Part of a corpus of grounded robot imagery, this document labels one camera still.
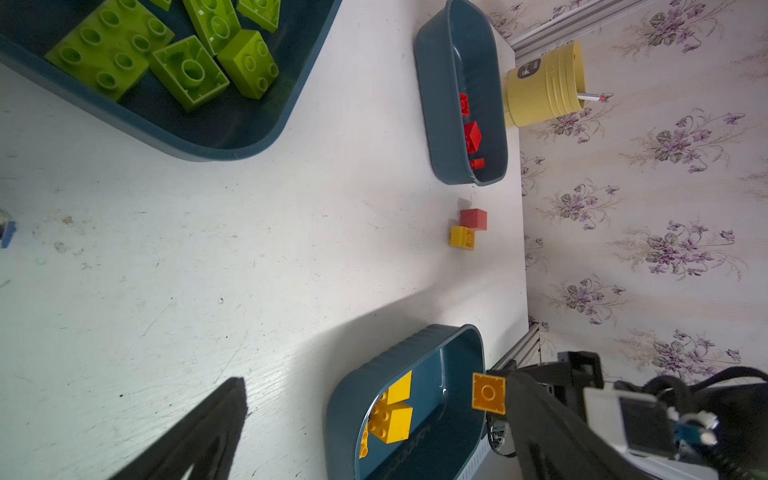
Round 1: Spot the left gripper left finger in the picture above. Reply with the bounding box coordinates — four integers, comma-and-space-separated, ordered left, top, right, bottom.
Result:
113, 377, 248, 479

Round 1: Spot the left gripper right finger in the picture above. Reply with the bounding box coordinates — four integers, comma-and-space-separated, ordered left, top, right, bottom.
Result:
505, 370, 648, 479

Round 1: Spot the yellow lego brick front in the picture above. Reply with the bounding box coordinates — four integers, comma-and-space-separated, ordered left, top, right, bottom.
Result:
471, 373, 506, 417

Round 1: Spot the small yellow lego brick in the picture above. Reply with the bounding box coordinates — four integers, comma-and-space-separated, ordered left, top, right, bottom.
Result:
367, 401, 413, 444

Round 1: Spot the red lego brick large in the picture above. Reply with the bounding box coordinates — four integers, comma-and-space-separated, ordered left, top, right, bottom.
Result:
464, 121, 482, 155

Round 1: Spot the small green lego brick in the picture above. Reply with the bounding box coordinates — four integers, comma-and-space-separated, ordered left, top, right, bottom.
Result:
149, 36, 230, 113

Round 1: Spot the small green lego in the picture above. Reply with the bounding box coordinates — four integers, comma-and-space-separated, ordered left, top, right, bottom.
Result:
217, 30, 279, 100

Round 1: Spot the long green lego brick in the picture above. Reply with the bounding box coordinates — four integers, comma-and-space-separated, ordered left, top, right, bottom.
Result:
45, 0, 175, 102

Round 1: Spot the green lego brick back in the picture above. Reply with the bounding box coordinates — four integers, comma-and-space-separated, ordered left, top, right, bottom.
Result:
236, 0, 281, 33

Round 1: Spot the red lego brick back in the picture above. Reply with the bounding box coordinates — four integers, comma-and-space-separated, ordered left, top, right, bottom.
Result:
459, 93, 471, 117

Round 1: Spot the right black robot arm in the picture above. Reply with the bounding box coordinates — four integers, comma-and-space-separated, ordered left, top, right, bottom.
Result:
505, 352, 767, 479

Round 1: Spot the teal bin front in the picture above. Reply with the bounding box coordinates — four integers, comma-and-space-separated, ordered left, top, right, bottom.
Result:
325, 324, 484, 479

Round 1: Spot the teal bin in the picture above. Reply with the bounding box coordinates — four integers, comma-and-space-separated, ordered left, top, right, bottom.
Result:
414, 1, 508, 186
325, 324, 484, 479
1, 1, 339, 160

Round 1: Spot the marker pen box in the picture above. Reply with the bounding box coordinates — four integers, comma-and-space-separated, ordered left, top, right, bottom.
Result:
0, 210, 16, 249

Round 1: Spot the teal bin back left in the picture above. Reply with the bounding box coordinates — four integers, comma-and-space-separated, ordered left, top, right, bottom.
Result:
1, 1, 339, 160

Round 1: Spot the yellow pen cup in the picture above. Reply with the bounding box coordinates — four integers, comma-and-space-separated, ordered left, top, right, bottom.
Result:
502, 41, 612, 127

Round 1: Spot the teal bin back right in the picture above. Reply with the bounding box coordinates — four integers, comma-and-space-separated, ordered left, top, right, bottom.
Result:
414, 1, 508, 186

